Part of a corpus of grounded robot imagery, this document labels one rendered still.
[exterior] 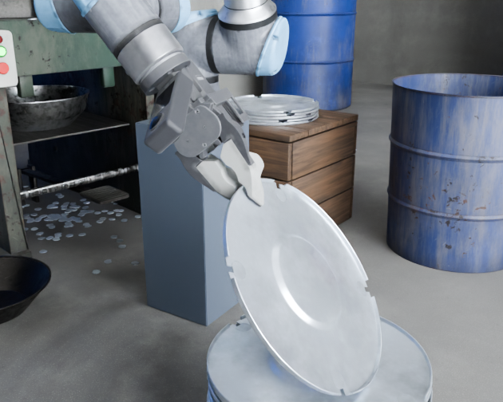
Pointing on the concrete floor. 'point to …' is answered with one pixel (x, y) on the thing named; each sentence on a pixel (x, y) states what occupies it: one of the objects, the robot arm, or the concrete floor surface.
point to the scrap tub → (455, 171)
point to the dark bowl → (11, 286)
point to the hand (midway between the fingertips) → (251, 201)
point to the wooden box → (312, 159)
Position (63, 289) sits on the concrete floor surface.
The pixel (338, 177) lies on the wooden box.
